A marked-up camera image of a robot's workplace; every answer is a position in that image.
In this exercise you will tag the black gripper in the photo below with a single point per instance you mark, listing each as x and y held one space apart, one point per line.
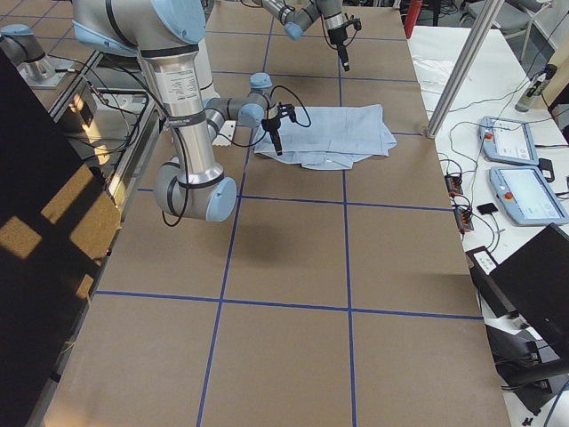
271 125
338 36

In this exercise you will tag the light blue striped shirt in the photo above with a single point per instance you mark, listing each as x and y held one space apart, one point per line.
336 139

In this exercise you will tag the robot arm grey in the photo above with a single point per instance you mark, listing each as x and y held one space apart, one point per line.
297 21
164 36

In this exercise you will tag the red cylinder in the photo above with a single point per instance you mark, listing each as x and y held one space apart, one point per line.
413 13

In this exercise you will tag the power strip with plugs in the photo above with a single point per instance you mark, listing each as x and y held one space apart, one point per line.
453 185

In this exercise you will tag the grey teach pendant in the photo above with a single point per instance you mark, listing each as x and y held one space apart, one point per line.
525 196
507 141

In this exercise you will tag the black smartphone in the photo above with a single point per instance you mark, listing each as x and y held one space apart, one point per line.
487 209

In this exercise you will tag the aluminium frame profile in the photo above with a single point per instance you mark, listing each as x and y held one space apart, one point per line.
469 51

